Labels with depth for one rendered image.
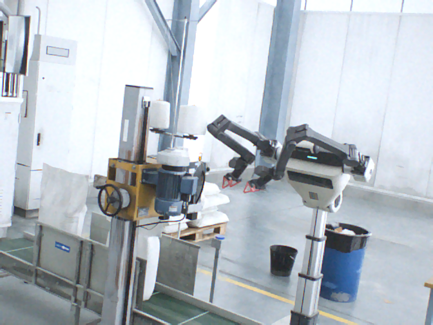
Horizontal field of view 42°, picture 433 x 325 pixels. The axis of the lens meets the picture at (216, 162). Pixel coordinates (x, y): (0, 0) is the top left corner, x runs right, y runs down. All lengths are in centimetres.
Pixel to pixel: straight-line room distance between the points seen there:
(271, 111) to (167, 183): 907
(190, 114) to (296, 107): 899
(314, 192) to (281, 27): 881
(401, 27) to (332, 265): 684
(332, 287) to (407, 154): 609
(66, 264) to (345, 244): 253
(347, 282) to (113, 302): 266
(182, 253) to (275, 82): 840
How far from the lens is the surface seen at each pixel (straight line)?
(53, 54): 703
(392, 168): 1127
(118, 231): 325
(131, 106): 314
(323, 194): 349
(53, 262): 409
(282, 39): 1207
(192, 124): 313
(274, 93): 1203
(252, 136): 336
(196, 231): 661
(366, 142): 1142
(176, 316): 363
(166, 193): 308
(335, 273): 538
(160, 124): 331
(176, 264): 401
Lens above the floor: 180
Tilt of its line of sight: 7 degrees down
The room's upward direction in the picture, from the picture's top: 7 degrees clockwise
